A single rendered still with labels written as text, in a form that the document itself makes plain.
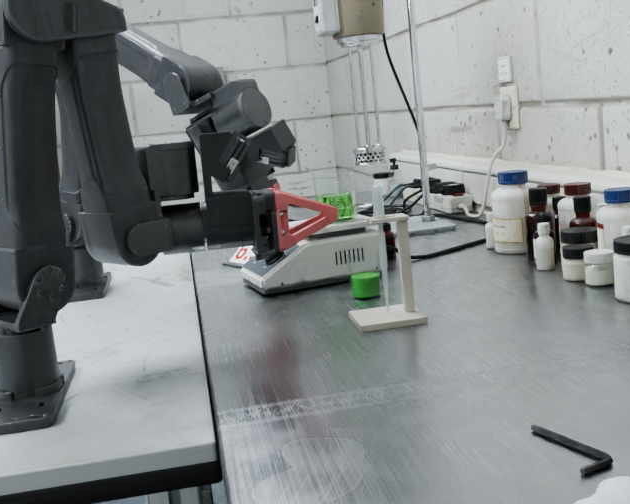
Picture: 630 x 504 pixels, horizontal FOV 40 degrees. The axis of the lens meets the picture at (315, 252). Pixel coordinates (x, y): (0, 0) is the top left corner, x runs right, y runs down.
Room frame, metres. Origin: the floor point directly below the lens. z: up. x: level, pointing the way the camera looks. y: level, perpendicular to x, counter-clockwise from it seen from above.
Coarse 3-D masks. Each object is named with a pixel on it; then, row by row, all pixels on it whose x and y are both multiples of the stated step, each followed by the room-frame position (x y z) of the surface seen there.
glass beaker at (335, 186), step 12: (336, 168) 1.35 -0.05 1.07; (348, 168) 1.29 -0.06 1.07; (324, 180) 1.29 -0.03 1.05; (336, 180) 1.29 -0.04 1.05; (348, 180) 1.30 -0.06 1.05; (324, 192) 1.29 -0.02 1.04; (336, 192) 1.29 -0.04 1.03; (348, 192) 1.29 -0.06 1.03; (336, 204) 1.29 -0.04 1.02; (348, 204) 1.29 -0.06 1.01; (348, 216) 1.29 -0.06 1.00
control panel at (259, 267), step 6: (294, 246) 1.26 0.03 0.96; (288, 252) 1.26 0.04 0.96; (252, 258) 1.34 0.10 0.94; (282, 258) 1.25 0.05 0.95; (246, 264) 1.33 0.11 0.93; (252, 264) 1.31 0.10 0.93; (258, 264) 1.29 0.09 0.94; (264, 264) 1.27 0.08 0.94; (276, 264) 1.24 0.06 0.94; (252, 270) 1.28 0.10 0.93; (258, 270) 1.27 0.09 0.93; (264, 270) 1.25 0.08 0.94
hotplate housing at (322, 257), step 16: (304, 240) 1.27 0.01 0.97; (320, 240) 1.26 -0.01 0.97; (336, 240) 1.27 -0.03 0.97; (352, 240) 1.27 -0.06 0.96; (368, 240) 1.28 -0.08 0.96; (288, 256) 1.24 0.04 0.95; (304, 256) 1.24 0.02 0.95; (320, 256) 1.25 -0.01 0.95; (336, 256) 1.26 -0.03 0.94; (272, 272) 1.23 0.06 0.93; (288, 272) 1.24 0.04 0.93; (304, 272) 1.24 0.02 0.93; (320, 272) 1.25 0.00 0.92; (336, 272) 1.26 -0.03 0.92; (256, 288) 1.27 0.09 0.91; (272, 288) 1.23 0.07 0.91; (288, 288) 1.24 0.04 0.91
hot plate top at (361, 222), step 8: (360, 216) 1.34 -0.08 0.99; (296, 224) 1.33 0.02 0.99; (336, 224) 1.28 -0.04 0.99; (344, 224) 1.27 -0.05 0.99; (352, 224) 1.27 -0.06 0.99; (360, 224) 1.28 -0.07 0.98; (368, 224) 1.28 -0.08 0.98; (376, 224) 1.29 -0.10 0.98; (320, 232) 1.26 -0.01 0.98; (328, 232) 1.26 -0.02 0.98
